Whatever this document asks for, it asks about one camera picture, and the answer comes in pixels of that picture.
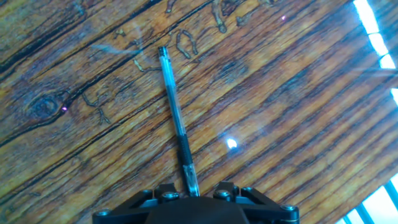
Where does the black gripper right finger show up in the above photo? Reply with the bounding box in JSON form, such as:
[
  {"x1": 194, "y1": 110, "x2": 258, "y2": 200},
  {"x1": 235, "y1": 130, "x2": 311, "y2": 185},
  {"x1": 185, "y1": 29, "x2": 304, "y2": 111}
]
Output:
[{"x1": 212, "y1": 181, "x2": 300, "y2": 224}]

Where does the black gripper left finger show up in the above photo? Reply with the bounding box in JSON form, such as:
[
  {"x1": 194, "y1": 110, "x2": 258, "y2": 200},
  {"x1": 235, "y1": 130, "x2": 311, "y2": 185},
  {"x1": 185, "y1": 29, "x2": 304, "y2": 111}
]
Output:
[{"x1": 92, "y1": 182, "x2": 188, "y2": 224}]

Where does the clear black gel pen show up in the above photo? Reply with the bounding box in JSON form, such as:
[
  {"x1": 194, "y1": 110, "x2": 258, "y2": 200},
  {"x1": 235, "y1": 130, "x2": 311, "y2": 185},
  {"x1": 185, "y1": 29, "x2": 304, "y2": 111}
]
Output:
[{"x1": 157, "y1": 45, "x2": 201, "y2": 198}]

